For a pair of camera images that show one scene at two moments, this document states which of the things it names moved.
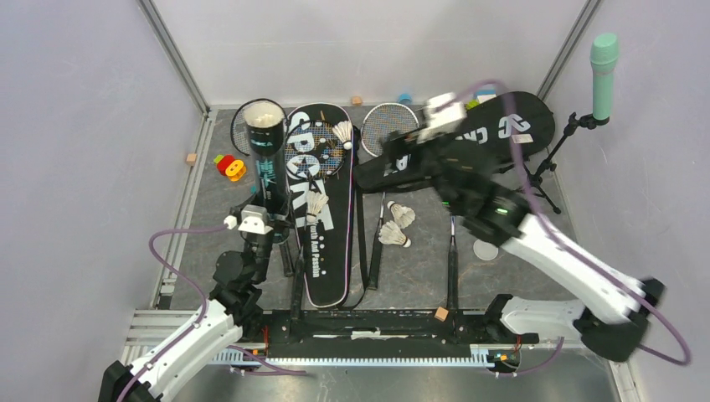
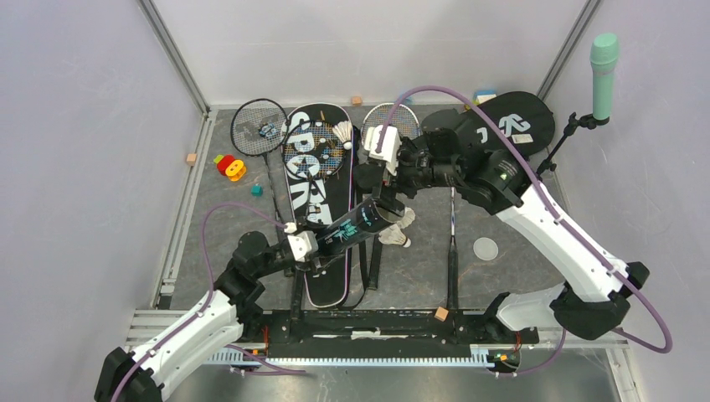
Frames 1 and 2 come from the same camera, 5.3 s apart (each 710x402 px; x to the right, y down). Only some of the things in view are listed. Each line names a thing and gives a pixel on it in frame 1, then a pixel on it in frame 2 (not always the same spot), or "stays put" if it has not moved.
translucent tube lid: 484,250 stays put
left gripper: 286,221 → 306,259
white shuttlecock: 391,234 stays put
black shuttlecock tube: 266,124 → 365,220
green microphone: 604,54 stays put
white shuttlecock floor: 404,216 stays put
